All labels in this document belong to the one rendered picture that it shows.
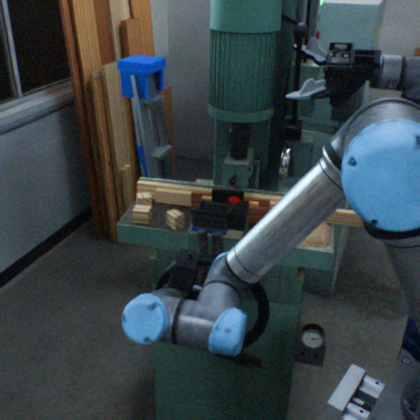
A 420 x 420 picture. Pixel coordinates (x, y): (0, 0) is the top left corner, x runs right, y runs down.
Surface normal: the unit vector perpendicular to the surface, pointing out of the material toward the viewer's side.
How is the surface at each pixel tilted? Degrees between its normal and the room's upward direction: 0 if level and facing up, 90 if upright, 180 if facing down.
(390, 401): 0
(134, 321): 60
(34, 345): 0
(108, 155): 88
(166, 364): 90
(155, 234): 90
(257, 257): 87
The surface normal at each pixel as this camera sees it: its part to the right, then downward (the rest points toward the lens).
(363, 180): -0.30, 0.32
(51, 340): 0.01, -0.89
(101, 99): 0.92, 0.15
